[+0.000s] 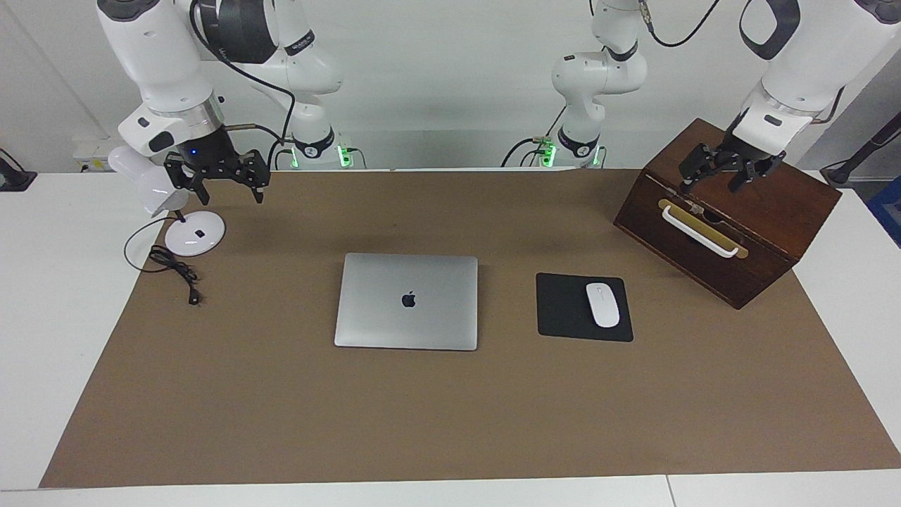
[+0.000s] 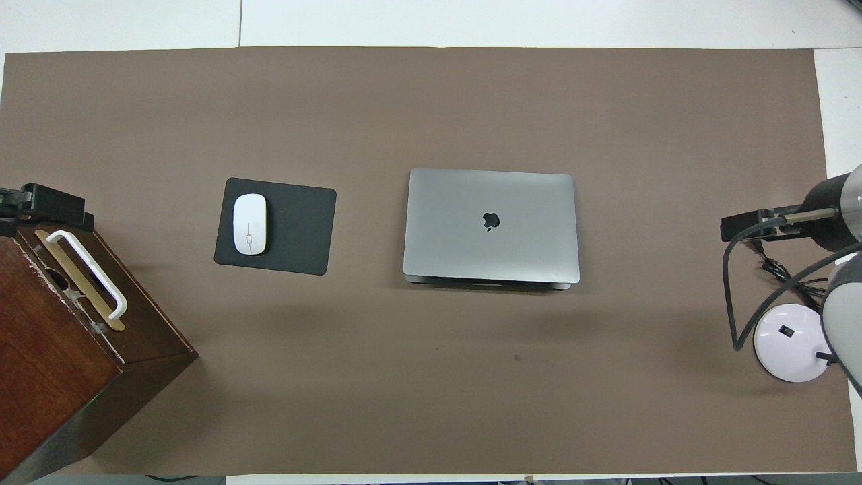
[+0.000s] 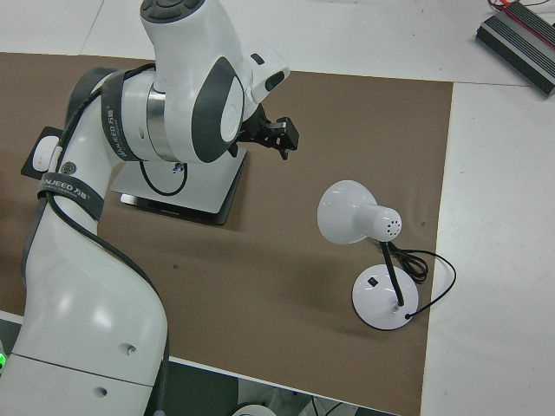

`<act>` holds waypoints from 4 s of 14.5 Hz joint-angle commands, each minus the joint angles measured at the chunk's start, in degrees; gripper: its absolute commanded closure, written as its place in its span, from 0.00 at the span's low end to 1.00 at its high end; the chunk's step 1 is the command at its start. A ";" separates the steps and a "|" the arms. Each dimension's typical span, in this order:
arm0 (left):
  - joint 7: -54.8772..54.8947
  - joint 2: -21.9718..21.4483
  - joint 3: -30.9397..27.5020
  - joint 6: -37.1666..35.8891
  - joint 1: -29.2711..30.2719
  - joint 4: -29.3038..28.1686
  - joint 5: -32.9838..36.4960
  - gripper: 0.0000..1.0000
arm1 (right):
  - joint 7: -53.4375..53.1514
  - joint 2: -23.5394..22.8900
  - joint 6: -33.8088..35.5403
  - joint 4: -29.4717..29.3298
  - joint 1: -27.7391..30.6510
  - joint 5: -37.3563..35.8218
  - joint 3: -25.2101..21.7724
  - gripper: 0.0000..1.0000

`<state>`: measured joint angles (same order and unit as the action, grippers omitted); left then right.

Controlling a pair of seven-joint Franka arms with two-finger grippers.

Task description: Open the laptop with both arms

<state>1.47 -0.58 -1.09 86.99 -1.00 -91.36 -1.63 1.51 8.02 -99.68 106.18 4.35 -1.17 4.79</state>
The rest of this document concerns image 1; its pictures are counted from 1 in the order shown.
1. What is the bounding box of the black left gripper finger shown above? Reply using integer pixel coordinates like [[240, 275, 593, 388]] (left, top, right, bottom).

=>
[[678, 144, 718, 195], [728, 156, 786, 193]]

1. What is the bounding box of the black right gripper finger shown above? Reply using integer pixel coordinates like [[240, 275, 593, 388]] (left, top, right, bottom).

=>
[[236, 149, 272, 206], [164, 156, 211, 207]]

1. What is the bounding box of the silver laptop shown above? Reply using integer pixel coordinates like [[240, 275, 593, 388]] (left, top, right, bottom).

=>
[[334, 253, 479, 351]]

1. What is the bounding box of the dark brown wooden box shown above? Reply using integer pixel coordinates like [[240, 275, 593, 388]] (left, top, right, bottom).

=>
[[613, 118, 843, 311]]

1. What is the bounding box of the white desk lamp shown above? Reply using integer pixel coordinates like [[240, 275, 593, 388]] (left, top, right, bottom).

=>
[[107, 146, 227, 258]]

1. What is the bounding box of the black tripod stand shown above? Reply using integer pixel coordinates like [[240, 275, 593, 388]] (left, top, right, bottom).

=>
[[822, 111, 901, 188]]

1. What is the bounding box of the blue crate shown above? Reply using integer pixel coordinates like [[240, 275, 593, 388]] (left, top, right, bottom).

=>
[[867, 176, 901, 249]]

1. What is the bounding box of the black stand base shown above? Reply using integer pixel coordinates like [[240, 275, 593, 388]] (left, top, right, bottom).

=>
[[0, 148, 37, 192]]

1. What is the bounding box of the white computer mouse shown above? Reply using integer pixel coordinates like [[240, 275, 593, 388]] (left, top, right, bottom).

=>
[[586, 282, 621, 329]]

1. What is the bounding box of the black mouse pad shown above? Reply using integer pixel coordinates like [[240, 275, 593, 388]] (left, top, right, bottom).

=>
[[536, 273, 634, 343]]

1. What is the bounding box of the brown table mat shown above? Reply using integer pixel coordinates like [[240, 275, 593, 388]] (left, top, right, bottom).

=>
[[39, 169, 901, 489]]

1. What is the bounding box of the white box handle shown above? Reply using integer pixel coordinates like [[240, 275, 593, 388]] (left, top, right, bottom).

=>
[[662, 205, 741, 258]]

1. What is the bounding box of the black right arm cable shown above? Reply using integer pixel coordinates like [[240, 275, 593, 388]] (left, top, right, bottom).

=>
[[189, 0, 296, 167]]

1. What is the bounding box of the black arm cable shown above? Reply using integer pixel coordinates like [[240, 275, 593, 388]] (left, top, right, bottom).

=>
[[189, 0, 296, 167], [637, 0, 722, 49]]

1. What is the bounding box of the black lamp power cable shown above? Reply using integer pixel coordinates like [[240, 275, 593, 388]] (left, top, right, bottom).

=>
[[124, 217, 205, 306]]

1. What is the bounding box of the white wall socket strip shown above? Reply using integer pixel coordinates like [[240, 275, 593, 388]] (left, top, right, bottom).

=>
[[73, 137, 120, 173]]

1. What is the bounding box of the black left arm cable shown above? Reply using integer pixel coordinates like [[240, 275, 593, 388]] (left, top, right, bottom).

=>
[[637, 0, 722, 49]]

